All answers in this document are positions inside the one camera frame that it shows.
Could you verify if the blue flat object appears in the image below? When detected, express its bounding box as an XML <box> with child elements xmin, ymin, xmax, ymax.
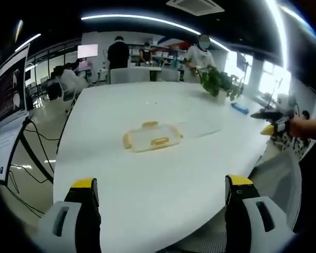
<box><xmin>231</xmin><ymin>102</ymin><xmax>250</xmax><ymax>115</ymax></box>

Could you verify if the large computer monitor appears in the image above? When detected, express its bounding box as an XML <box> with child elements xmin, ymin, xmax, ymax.
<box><xmin>0</xmin><ymin>43</ymin><xmax>32</xmax><ymax>129</ymax></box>

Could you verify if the background display screen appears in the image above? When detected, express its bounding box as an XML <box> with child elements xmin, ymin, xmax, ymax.
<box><xmin>76</xmin><ymin>44</ymin><xmax>99</xmax><ymax>60</ymax></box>

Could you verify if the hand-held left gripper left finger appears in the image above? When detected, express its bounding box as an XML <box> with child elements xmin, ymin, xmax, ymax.
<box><xmin>38</xmin><ymin>178</ymin><xmax>102</xmax><ymax>253</ymax></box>

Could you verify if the green potted plant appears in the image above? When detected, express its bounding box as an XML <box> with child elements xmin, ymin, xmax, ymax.
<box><xmin>199</xmin><ymin>64</ymin><xmax>245</xmax><ymax>103</ymax></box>

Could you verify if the ceiling air vent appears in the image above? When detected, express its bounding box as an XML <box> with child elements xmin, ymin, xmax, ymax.
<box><xmin>165</xmin><ymin>0</ymin><xmax>225</xmax><ymax>14</ymax></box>

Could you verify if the black cable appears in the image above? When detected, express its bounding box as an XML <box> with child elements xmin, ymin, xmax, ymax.
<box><xmin>5</xmin><ymin>117</ymin><xmax>69</xmax><ymax>219</ymax></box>

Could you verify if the white printed paper sheet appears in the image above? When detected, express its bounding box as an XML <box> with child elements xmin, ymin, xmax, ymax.
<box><xmin>0</xmin><ymin>122</ymin><xmax>26</xmax><ymax>183</ymax></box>

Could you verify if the clear container with yellow plastic buckles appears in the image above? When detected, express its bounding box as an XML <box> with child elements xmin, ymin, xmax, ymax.
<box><xmin>122</xmin><ymin>120</ymin><xmax>184</xmax><ymax>153</ymax></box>

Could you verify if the person's dark clothing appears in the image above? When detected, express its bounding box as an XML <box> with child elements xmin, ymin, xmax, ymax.
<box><xmin>292</xmin><ymin>135</ymin><xmax>316</xmax><ymax>235</ymax></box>

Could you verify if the white office chair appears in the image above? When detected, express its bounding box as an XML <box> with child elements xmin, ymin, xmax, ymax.
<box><xmin>58</xmin><ymin>81</ymin><xmax>80</xmax><ymax>103</ymax></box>

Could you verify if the thin metal stand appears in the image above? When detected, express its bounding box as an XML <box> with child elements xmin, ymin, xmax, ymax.
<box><xmin>262</xmin><ymin>78</ymin><xmax>284</xmax><ymax>109</ymax></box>

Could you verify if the grey mesh chair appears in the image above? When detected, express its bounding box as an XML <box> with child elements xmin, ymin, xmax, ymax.
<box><xmin>249</xmin><ymin>151</ymin><xmax>305</xmax><ymax>234</ymax></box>

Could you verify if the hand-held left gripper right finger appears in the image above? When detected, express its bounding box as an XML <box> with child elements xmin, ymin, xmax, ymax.
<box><xmin>224</xmin><ymin>174</ymin><xmax>297</xmax><ymax>253</ymax></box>

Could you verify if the clear plastic sheet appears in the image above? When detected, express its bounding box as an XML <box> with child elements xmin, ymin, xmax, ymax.
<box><xmin>177</xmin><ymin>115</ymin><xmax>225</xmax><ymax>138</ymax></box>

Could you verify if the ceiling light strip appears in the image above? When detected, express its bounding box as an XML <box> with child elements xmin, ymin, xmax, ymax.
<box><xmin>81</xmin><ymin>14</ymin><xmax>201</xmax><ymax>35</ymax></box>

